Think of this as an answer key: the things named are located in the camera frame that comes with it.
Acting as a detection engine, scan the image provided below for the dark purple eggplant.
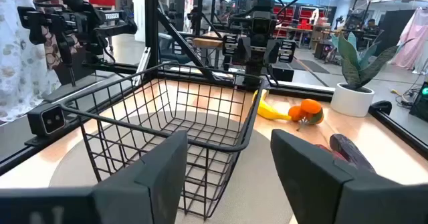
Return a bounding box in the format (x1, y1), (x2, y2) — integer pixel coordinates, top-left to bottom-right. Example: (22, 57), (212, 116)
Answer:
(329, 133), (377, 173)

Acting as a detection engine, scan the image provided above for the person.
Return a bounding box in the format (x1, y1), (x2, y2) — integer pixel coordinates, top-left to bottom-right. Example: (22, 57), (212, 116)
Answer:
(364, 18), (379, 34)

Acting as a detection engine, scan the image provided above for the black table-level camera box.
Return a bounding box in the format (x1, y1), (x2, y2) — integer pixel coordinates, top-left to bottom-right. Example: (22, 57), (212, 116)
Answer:
(26, 103), (67, 138)

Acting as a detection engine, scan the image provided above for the red storage shelf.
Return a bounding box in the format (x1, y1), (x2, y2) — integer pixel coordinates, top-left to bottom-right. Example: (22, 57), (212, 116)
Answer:
(272, 5), (332, 37)

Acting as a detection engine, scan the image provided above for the black box with green light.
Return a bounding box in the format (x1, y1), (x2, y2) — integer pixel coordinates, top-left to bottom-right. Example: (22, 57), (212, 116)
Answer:
(409, 82), (428, 123)

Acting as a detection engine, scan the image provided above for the black wire basket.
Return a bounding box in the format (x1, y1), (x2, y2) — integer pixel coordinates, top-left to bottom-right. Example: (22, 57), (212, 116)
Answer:
(60, 62), (268, 221)

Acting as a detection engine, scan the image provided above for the black floor mat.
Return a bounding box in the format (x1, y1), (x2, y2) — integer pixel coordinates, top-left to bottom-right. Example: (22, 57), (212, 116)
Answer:
(289, 59), (330, 74)

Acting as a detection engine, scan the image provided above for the pink cloth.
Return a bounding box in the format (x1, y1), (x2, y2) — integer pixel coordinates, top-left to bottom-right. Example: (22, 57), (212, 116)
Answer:
(391, 6), (428, 73)

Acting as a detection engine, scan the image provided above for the green plant in white pot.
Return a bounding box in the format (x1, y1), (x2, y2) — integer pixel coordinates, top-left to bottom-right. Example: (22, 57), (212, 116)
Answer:
(330, 31), (415, 118)

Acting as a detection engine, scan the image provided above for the white patterned curtain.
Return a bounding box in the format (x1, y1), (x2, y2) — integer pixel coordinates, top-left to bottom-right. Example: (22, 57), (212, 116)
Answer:
(0, 0), (63, 123)

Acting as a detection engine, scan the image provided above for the yellow banana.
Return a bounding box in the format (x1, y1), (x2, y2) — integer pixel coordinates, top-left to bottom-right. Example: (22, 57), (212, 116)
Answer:
(252, 89), (292, 121)

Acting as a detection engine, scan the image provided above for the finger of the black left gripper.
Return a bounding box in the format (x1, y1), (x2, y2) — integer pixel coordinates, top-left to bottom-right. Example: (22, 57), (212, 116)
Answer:
(265, 39), (281, 64)
(237, 36), (252, 64)

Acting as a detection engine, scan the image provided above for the round grey placemat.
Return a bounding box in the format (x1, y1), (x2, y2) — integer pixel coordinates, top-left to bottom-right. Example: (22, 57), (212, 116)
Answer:
(48, 110), (295, 224)

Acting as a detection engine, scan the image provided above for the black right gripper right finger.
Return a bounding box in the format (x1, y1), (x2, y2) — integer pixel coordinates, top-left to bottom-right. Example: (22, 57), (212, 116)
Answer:
(270, 129), (428, 224)

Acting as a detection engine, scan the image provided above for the black frame bracket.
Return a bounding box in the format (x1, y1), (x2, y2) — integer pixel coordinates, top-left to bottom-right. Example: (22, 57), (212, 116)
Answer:
(369, 100), (393, 116)

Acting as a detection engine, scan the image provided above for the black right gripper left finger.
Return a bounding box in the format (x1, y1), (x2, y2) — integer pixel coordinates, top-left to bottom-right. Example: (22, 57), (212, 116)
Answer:
(0, 129), (189, 224)

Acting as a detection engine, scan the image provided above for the orange tangerine bunch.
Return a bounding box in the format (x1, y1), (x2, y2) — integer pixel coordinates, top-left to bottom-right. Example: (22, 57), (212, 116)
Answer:
(288, 98), (324, 131)

